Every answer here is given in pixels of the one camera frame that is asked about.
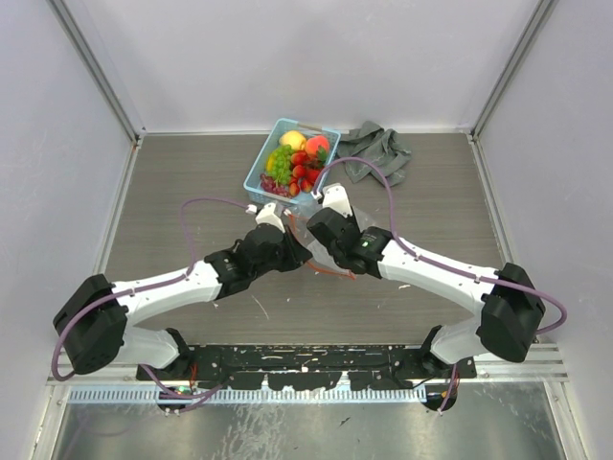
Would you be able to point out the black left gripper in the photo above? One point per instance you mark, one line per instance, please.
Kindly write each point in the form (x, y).
(296, 253)

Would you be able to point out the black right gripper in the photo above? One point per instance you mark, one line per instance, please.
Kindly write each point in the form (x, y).
(351, 219)

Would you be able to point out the clear zip top bag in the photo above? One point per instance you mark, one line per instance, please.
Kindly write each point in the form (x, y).
(297, 217)

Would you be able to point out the blue plastic basket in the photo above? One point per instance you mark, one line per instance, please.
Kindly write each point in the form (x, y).
(252, 181)

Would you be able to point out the yellow apple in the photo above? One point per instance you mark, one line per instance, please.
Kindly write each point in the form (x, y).
(294, 139)

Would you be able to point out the orange peach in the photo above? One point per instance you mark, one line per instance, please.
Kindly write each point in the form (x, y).
(317, 145)

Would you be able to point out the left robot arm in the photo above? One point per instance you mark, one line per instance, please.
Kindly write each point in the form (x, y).
(99, 323)

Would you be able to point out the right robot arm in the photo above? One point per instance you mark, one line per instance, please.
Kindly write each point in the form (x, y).
(506, 312)

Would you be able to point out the purple grape bunch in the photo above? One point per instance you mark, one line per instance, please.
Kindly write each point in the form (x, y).
(275, 185)

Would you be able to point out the green grape bunch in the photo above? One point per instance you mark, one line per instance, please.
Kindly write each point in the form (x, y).
(283, 165)

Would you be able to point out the red strawberry cluster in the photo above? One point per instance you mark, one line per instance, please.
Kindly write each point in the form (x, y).
(305, 168)

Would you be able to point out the yellow banana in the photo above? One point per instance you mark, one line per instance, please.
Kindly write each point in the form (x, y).
(271, 162)

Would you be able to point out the grey crumpled cloth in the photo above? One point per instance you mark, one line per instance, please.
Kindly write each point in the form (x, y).
(379, 146)

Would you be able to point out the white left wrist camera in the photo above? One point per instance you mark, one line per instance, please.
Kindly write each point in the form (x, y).
(268, 219)

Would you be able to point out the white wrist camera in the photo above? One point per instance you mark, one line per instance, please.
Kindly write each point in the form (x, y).
(268, 219)
(334, 197)

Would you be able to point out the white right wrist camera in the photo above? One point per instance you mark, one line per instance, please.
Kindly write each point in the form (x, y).
(334, 197)

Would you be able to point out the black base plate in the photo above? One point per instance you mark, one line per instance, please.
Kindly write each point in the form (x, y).
(302, 368)

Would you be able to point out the aluminium frame rail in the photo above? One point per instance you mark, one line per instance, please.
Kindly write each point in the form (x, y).
(544, 361)

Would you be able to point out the blue slotted cable duct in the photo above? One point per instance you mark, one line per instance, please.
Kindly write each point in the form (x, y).
(135, 394)

